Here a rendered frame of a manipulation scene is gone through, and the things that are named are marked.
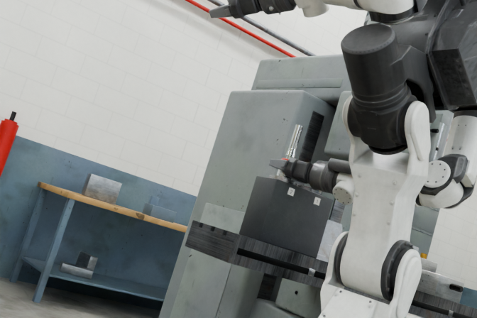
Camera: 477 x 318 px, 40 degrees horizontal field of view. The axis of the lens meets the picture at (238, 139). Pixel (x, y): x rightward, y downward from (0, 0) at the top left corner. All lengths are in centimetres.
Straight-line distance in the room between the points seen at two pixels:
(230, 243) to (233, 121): 108
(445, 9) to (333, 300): 71
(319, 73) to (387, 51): 132
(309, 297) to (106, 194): 366
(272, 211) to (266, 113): 77
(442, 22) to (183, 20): 522
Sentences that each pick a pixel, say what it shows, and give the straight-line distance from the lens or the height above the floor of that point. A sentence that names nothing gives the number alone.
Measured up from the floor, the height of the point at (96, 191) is 95.
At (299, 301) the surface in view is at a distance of 228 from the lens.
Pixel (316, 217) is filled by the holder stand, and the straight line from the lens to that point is 200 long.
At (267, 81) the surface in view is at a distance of 289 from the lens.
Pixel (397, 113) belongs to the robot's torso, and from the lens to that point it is 141.
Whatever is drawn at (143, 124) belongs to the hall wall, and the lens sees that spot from 640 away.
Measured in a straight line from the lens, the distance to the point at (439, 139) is 228.
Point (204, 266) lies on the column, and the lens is 264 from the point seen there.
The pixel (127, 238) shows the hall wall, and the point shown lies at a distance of 645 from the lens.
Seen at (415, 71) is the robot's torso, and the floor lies 141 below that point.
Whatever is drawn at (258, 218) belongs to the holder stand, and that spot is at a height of 103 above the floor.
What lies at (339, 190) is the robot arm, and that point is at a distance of 182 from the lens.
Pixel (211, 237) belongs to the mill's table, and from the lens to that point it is 185.
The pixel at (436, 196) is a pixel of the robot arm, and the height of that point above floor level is 120.
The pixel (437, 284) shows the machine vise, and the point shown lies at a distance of 224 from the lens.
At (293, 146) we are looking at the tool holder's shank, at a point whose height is 127.
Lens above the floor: 97
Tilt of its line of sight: 8 degrees up
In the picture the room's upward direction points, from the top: 17 degrees clockwise
